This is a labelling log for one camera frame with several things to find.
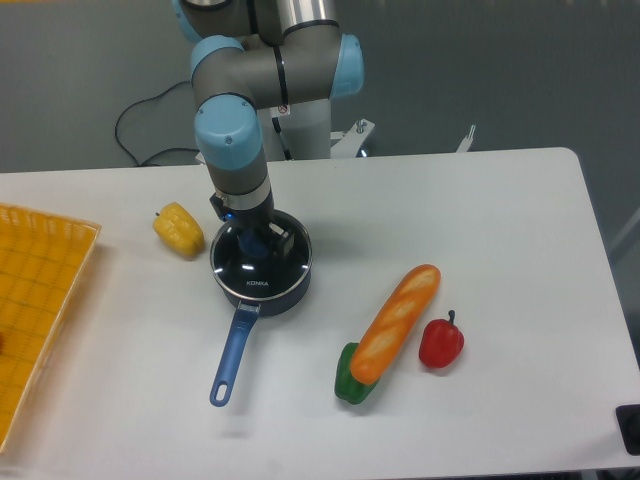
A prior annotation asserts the red toy bell pepper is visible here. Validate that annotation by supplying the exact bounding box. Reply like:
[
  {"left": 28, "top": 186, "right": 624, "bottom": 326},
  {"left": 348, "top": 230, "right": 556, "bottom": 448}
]
[{"left": 418, "top": 310, "right": 465, "bottom": 369}]

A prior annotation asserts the yellow toy bell pepper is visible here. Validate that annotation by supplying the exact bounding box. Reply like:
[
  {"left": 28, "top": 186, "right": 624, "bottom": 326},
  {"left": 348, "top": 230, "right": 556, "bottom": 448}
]
[{"left": 152, "top": 202, "right": 205, "bottom": 258}]

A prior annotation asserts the glass pot lid blue knob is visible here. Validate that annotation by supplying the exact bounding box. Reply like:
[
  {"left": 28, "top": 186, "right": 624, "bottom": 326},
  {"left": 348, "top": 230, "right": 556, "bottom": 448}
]
[{"left": 210, "top": 210, "right": 312, "bottom": 301}]

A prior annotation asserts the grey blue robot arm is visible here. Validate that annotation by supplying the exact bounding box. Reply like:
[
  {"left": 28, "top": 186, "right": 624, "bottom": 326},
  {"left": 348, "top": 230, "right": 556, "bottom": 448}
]
[{"left": 172, "top": 1, "right": 364, "bottom": 254}]

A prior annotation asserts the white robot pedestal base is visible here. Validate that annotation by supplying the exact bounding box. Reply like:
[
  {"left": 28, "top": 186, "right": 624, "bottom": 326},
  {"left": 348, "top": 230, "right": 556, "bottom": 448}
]
[{"left": 193, "top": 94, "right": 477, "bottom": 165}]

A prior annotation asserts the yellow plastic basket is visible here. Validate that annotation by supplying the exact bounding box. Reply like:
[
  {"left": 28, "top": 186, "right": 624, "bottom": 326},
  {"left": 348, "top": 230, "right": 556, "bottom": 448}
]
[{"left": 1, "top": 203, "right": 101, "bottom": 451}]

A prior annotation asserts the green toy bell pepper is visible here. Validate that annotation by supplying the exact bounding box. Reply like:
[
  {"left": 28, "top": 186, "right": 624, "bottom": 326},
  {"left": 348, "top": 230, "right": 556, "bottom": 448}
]
[{"left": 334, "top": 342, "right": 377, "bottom": 405}]

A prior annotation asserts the black device at table edge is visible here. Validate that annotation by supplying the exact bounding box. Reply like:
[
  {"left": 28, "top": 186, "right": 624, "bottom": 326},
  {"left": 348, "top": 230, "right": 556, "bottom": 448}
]
[{"left": 615, "top": 404, "right": 640, "bottom": 456}]

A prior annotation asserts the toy baguette bread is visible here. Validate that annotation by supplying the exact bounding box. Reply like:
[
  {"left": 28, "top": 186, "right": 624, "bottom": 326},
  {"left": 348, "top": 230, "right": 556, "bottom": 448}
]
[{"left": 350, "top": 264, "right": 441, "bottom": 385}]

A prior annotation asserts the blue saucepan with handle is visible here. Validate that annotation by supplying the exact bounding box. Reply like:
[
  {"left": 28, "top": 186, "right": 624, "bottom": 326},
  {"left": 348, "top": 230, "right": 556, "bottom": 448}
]
[{"left": 207, "top": 209, "right": 315, "bottom": 408}]

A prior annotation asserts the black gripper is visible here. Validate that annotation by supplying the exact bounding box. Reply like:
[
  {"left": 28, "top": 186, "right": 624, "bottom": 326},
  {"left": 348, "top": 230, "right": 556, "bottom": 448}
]
[{"left": 209, "top": 193, "right": 295, "bottom": 258}]

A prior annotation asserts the black cable on floor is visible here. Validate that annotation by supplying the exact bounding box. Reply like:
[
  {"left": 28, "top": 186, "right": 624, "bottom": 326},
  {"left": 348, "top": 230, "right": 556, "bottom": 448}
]
[{"left": 114, "top": 80, "right": 201, "bottom": 167}]

